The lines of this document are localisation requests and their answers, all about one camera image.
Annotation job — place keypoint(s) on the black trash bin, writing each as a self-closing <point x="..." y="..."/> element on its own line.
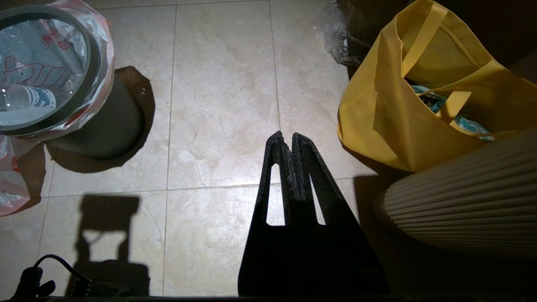
<point x="113" y="126"/>

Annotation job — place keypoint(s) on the yellow fabric tote bag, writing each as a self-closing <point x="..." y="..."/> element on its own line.
<point x="386" y="113"/>

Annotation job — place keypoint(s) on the red-printed bag holding bottles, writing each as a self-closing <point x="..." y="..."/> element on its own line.
<point x="105" y="46"/>

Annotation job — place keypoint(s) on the flat red-printed plastic bag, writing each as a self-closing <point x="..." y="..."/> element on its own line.
<point x="10" y="188"/>

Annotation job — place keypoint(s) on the beige ribbed cylinder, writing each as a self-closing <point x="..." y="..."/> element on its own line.
<point x="470" y="201"/>

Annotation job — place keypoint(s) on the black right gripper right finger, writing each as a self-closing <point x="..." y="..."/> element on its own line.
<point x="340" y="260"/>

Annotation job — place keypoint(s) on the crumpled clear plastic wrap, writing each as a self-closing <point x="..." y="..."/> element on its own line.
<point x="335" y="29"/>

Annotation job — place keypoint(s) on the clear bottle with blue label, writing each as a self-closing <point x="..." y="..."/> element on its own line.
<point x="33" y="98"/>

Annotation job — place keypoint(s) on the teal printed packet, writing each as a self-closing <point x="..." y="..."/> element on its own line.
<point x="470" y="125"/>

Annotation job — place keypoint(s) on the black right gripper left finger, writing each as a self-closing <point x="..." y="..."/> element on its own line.
<point x="268" y="260"/>

